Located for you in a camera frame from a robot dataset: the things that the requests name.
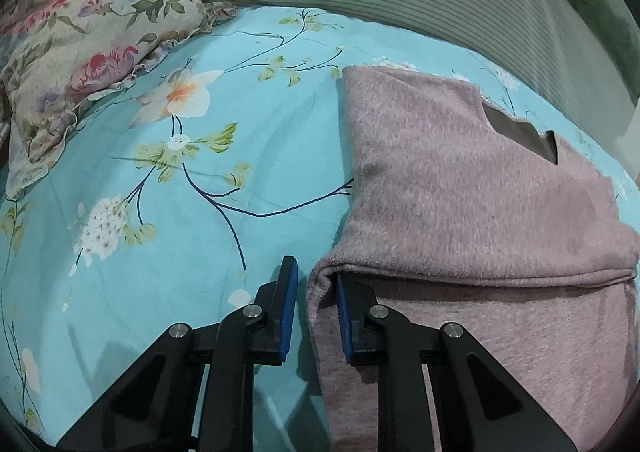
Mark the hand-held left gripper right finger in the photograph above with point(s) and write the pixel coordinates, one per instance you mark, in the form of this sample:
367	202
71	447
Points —
344	322

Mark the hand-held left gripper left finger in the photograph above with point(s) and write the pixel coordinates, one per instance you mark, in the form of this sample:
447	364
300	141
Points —
288	312

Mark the pink knit sweater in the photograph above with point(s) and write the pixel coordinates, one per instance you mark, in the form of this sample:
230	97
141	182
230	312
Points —
450	192

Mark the turquoise floral bed sheet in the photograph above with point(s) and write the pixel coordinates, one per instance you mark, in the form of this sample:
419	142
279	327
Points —
210	171

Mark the floral ruffled pillow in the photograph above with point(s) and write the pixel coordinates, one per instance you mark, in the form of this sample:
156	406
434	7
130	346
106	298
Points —
90	56

